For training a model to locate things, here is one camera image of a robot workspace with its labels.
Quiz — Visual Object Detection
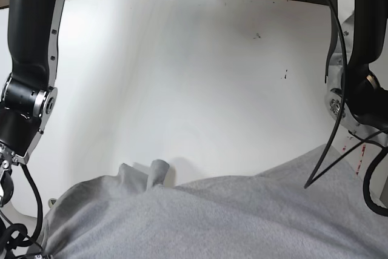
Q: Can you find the grey T-shirt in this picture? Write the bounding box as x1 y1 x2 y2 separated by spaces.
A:
39 148 387 258

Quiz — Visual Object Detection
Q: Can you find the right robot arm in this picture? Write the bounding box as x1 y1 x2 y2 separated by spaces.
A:
1 0 65 205

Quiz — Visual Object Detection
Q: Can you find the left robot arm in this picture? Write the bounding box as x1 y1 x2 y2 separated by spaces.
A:
305 0 387 217

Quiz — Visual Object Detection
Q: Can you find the left table grommet hole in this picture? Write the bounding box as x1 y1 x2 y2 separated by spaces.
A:
48 198 57 209

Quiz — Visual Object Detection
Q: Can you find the red tape marking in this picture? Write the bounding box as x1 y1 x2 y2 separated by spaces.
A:
342 136 366 175

